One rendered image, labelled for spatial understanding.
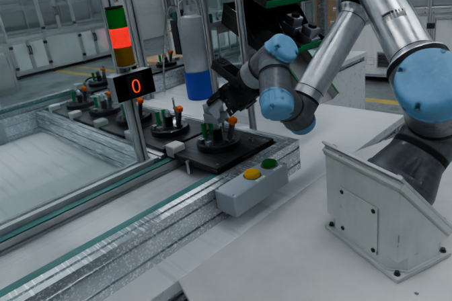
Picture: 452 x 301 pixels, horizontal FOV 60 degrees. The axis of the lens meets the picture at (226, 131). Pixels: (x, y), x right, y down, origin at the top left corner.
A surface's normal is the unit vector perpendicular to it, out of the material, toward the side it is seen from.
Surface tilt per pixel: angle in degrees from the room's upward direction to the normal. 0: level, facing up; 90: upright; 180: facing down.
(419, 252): 90
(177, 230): 90
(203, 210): 90
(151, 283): 0
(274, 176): 90
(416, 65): 53
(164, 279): 0
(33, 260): 0
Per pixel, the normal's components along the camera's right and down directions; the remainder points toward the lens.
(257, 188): 0.69, 0.17
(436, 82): -0.48, -0.26
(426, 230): 0.41, 0.28
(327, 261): -0.13, -0.93
